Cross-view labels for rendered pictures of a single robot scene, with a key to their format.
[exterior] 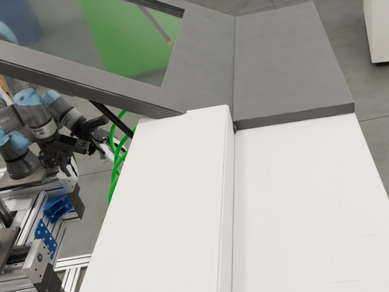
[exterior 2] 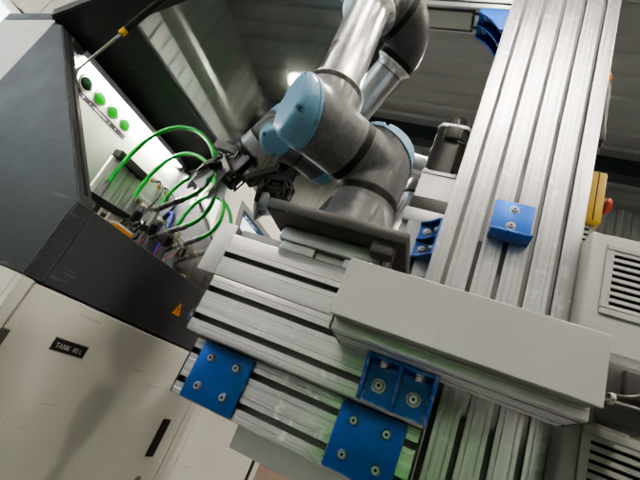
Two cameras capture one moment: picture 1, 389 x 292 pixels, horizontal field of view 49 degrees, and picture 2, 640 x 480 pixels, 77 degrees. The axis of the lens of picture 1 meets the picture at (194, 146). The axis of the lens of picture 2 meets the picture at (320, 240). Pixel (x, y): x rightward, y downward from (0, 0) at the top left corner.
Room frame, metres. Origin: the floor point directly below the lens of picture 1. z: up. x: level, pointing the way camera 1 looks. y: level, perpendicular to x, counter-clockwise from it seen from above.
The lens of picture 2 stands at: (2.33, 0.85, 0.79)
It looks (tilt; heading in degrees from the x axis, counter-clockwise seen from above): 21 degrees up; 191
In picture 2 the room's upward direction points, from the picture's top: 24 degrees clockwise
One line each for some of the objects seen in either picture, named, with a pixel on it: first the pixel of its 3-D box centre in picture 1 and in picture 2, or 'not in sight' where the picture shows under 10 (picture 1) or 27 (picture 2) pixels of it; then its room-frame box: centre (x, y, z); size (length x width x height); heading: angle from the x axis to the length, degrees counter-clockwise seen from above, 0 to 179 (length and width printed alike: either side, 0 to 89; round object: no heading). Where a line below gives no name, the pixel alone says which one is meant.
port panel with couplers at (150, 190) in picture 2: not in sight; (148, 206); (0.98, -0.08, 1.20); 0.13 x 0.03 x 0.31; 165
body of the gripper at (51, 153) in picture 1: (52, 148); (280, 181); (1.24, 0.45, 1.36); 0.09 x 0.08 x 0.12; 75
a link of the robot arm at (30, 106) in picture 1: (32, 108); not in sight; (1.24, 0.45, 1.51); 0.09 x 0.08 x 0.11; 113
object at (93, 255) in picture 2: not in sight; (159, 299); (1.34, 0.35, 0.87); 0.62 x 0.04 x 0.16; 165
